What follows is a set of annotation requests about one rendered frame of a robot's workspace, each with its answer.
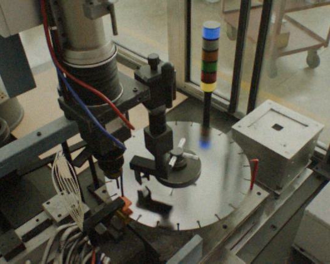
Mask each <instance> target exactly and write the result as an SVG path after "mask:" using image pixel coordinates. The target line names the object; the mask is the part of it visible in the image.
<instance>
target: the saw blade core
mask: <svg viewBox="0 0 330 264"><path fill-rule="evenodd" d="M167 124H168V125H169V126H170V127H171V128H172V129H173V146H178V145H179V143H180V140H181V139H182V138H184V139H185V142H184V145H183V147H182V148H185V149H188V150H191V151H192V152H194V153H196V154H197V155H198V157H199V158H200V160H201V162H202V170H201V174H200V175H199V176H198V178H196V179H195V181H193V182H191V183H189V184H187V185H180V186H174V185H167V184H164V183H163V182H161V181H159V180H158V179H157V178H156V177H155V176H152V175H150V181H147V182H145V183H144V184H142V185H139V184H138V182H137V181H136V180H135V171H134V170H131V169H130V167H129V162H130V161H131V159H132V157H133V156H134V155H138V156H140V157H145V158H149V159H152V160H154V159H155V157H154V156H153V155H152V154H151V153H150V152H149V151H148V150H147V149H146V148H145V139H144V134H143V128H142V129H139V130H138V131H135V132H134V133H132V134H131V135H132V136H131V138H130V139H128V140H126V141H125V142H124V145H125V147H126V148H127V150H125V152H124V154H123V156H124V165H123V166H122V168H123V188H124V195H125V196H126V197H127V198H128V199H129V200H130V201H131V202H132V205H131V206H129V207H128V208H127V209H126V210H121V211H122V212H123V213H124V214H126V215H127V216H128V217H130V218H131V219H133V220H135V221H137V220H138V222H139V223H141V224H145V225H147V226H149V227H152V228H156V226H157V222H158V221H159V222H160V223H159V224H158V227H157V228H158V229H164V230H169V231H177V224H180V225H179V231H185V230H191V229H197V228H199V224H200V226H201V228H203V227H206V226H208V225H210V224H214V223H216V222H218V221H219V219H220V220H222V219H223V218H224V217H227V216H228V215H229V214H231V213H232V212H233V211H234V210H235V209H236V208H237V207H238V206H239V205H240V204H241V202H242V201H243V200H244V198H245V195H246V194H247V192H248V189H249V186H250V181H251V170H250V164H249V163H248V159H247V157H246V155H245V154H244V151H243V150H242V149H241V147H240V146H239V145H238V144H237V143H236V142H234V140H233V139H231V138H230V137H229V136H227V135H226V134H224V133H223V132H220V131H219V130H217V129H214V128H212V127H210V126H209V127H208V126H207V125H203V124H199V123H192V122H189V121H177V125H176V121H167ZM191 124H192V126H191ZM207 127H208V128H207ZM206 128H207V129H206ZM218 135H220V136H218ZM133 136H135V137H133ZM233 142H234V143H233ZM230 143H232V144H230ZM240 153H241V154H240ZM239 154H240V155H239ZM243 166H245V167H243ZM244 179H245V180H244ZM249 180H250V181H249ZM110 181H112V182H110ZM118 181H119V186H120V189H117V183H116V179H114V180H110V179H108V178H106V176H105V182H107V183H106V188H107V189H108V188H111V187H114V189H111V190H107V191H108V193H109V195H110V197H111V196H112V197H111V199H112V200H114V199H116V198H117V197H118V196H121V178H118ZM239 192H240V193H241V194H239ZM115 194H117V195H115ZM230 204H231V206H232V207H231V206H229V205H230ZM234 208H235V209H234ZM215 214H217V216H218V218H219V219H218V218H217V217H216V216H215ZM139 216H141V217H140V218H139ZM138 218H139V219H138ZM197 221H199V224H198V223H197Z"/></svg>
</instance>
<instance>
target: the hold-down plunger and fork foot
mask: <svg viewBox="0 0 330 264"><path fill-rule="evenodd" d="M129 167H130V169H131V170H134V171H135V180H136V181H137V182H138V184H139V185H142V179H141V173H143V174H145V177H146V178H147V181H150V175H152V176H155V177H158V178H162V179H165V180H168V178H169V177H170V174H171V173H172V165H171V164H169V163H166V155H165V154H164V155H162V156H160V157H157V158H155V160H152V159H149V158H145V157H140V156H138V155H134V156H133V157H132V159H131V161H130V162H129Z"/></svg>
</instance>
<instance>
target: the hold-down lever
mask: <svg viewBox="0 0 330 264"><path fill-rule="evenodd" d="M161 75H162V82H163V84H164V86H165V107H166V108H167V109H170V108H172V107H173V90H172V84H173V83H174V79H175V70H174V65H173V63H172V62H163V64H162V65H161Z"/></svg>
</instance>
